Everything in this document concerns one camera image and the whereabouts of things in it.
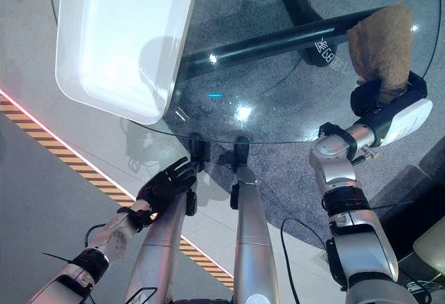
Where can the beige chair seat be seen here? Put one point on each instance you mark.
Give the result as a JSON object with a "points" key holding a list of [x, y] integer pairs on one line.
{"points": [[431, 248]]}

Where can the white plastic basket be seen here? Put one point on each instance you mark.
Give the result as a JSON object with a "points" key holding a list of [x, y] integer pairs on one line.
{"points": [[125, 39]]}

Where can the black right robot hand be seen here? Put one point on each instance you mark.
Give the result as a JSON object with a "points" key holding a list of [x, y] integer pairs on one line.
{"points": [[400, 109]]}

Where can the yellow black hazard floor tape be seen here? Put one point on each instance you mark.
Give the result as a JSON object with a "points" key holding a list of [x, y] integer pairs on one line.
{"points": [[104, 185]]}

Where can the silver robot leg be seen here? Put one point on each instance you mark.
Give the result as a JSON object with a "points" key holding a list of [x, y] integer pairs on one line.
{"points": [[167, 234], [248, 227]]}

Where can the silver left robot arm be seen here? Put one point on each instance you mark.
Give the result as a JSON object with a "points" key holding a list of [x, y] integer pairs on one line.
{"points": [[87, 252]]}

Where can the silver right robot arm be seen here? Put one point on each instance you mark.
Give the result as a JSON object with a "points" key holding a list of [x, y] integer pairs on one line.
{"points": [[351, 213]]}

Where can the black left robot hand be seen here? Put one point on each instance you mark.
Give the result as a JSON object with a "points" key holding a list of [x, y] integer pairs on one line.
{"points": [[166, 185]]}

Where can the brown cloth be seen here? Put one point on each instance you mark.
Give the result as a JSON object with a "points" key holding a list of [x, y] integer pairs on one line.
{"points": [[382, 50]]}

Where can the silver left robot leg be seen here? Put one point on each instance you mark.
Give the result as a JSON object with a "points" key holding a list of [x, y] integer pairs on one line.
{"points": [[167, 234]]}

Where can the silver right robot leg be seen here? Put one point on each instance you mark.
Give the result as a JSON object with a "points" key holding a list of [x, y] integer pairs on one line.
{"points": [[248, 227]]}

